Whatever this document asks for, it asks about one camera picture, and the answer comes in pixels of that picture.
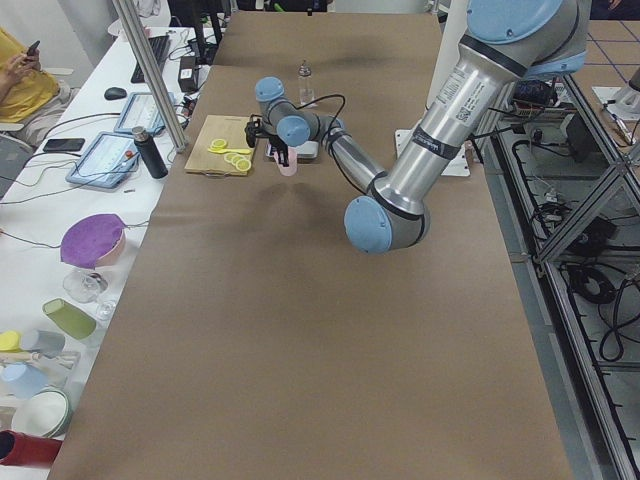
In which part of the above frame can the purple cloth covered bowl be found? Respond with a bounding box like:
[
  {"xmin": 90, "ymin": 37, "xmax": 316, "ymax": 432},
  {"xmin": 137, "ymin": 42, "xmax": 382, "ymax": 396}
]
[{"xmin": 60, "ymin": 213, "xmax": 126, "ymax": 269}]

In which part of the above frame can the black power adapter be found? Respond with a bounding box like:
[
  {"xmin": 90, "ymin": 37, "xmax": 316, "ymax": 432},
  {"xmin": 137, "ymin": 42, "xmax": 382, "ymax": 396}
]
[{"xmin": 178, "ymin": 55, "xmax": 199, "ymax": 93}]

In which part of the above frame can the black water bottle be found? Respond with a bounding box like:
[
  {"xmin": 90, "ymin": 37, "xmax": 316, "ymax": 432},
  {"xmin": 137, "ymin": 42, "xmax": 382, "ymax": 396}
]
[{"xmin": 131, "ymin": 126, "xmax": 168, "ymax": 179}]

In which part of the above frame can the red cylinder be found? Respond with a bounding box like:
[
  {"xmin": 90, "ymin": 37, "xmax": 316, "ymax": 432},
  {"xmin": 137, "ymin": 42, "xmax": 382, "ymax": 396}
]
[{"xmin": 1, "ymin": 430, "xmax": 63, "ymax": 468}]

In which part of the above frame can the green plastic cup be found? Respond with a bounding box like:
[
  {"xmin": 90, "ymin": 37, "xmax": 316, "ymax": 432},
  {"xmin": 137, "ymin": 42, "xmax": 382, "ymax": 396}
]
[{"xmin": 42, "ymin": 298, "xmax": 97, "ymax": 340}]

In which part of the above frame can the pink plastic cup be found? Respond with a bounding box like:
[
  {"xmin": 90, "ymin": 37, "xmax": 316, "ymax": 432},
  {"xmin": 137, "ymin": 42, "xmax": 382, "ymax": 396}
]
[{"xmin": 277, "ymin": 147, "xmax": 298, "ymax": 177}]

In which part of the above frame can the blue teach pendant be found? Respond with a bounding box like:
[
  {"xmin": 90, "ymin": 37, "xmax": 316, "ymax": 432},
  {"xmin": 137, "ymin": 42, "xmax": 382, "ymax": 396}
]
[
  {"xmin": 113, "ymin": 92, "xmax": 165, "ymax": 135},
  {"xmin": 65, "ymin": 132, "xmax": 139, "ymax": 190}
]

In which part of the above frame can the black smartphone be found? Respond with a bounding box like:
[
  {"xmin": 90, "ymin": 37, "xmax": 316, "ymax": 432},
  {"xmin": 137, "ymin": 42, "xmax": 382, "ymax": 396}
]
[{"xmin": 42, "ymin": 138, "xmax": 85, "ymax": 153}]

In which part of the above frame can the aluminium frame post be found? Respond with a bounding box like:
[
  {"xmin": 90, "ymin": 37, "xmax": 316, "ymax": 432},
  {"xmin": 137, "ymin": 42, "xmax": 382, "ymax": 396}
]
[{"xmin": 112, "ymin": 0, "xmax": 187, "ymax": 153}]

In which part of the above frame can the bamboo cutting board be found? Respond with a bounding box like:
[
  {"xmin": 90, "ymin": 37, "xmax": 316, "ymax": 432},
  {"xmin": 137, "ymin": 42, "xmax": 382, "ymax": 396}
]
[{"xmin": 184, "ymin": 115, "xmax": 255, "ymax": 177}]

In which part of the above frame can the far blue teach pendant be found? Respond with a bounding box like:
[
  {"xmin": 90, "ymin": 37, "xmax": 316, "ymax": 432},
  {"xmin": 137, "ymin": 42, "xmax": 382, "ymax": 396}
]
[{"xmin": 113, "ymin": 92, "xmax": 165, "ymax": 135}]

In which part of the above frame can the grey cup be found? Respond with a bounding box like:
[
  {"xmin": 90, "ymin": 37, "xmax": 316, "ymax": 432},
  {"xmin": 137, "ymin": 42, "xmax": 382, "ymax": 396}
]
[{"xmin": 19, "ymin": 329, "xmax": 66, "ymax": 357}]

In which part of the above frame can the glass sauce bottle metal spout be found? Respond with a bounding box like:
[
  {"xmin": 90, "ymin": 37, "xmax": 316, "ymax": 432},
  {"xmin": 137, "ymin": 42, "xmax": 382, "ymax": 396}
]
[{"xmin": 298, "ymin": 60, "xmax": 315, "ymax": 105}]

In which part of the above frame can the wine glass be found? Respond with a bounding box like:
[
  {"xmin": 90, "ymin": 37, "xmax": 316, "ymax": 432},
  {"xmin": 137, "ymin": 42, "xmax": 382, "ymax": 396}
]
[{"xmin": 62, "ymin": 269, "xmax": 108, "ymax": 303}]

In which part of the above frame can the silver digital kitchen scale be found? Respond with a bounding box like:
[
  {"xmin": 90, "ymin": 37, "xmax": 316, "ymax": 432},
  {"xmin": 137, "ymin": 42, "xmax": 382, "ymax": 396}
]
[{"xmin": 265, "ymin": 141, "xmax": 319, "ymax": 162}]

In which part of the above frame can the yellow plastic knife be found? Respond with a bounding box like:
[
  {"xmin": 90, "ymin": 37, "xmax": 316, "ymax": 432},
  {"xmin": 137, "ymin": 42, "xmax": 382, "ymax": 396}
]
[{"xmin": 207, "ymin": 147, "xmax": 253, "ymax": 155}]

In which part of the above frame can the light blue cup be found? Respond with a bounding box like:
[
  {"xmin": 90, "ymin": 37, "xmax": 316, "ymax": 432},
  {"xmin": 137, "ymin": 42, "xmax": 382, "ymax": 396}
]
[{"xmin": 1, "ymin": 363, "xmax": 49, "ymax": 399}]

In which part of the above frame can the yellow cup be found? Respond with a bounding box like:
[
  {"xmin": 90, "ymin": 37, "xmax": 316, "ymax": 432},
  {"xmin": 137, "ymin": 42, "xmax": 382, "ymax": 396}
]
[{"xmin": 0, "ymin": 330, "xmax": 21, "ymax": 353}]

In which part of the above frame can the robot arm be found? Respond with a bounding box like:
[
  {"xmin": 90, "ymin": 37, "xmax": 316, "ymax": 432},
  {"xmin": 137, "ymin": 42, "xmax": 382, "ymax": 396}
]
[{"xmin": 245, "ymin": 0, "xmax": 591, "ymax": 254}]

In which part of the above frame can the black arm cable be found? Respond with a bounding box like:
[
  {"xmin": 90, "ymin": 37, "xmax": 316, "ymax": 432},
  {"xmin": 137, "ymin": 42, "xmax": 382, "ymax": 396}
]
[{"xmin": 248, "ymin": 93, "xmax": 347, "ymax": 151}]

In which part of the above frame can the black keyboard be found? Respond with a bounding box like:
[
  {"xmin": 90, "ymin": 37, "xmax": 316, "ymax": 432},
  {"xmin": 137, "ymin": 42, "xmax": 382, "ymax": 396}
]
[{"xmin": 130, "ymin": 34, "xmax": 172, "ymax": 85}]

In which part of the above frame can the person in yellow shirt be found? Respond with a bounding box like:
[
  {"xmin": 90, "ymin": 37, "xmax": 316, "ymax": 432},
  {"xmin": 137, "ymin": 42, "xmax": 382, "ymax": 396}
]
[{"xmin": 1, "ymin": 29, "xmax": 77, "ymax": 148}]

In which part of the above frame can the white green bowl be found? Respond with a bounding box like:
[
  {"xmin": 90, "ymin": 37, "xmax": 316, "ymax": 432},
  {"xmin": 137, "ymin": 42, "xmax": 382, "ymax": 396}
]
[{"xmin": 11, "ymin": 389, "xmax": 73, "ymax": 438}]

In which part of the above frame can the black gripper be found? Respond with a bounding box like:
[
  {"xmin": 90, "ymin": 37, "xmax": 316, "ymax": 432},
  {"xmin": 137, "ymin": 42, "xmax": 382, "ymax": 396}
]
[{"xmin": 269, "ymin": 137, "xmax": 289, "ymax": 167}]

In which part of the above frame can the near blue teach pendant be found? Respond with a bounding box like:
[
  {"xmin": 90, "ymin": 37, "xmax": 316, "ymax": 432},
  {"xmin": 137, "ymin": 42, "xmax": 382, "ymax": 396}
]
[{"xmin": 65, "ymin": 132, "xmax": 139, "ymax": 190}]

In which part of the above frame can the black computer mouse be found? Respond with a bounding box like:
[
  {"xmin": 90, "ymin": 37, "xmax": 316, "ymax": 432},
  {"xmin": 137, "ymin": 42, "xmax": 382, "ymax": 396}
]
[{"xmin": 103, "ymin": 87, "xmax": 128, "ymax": 101}]

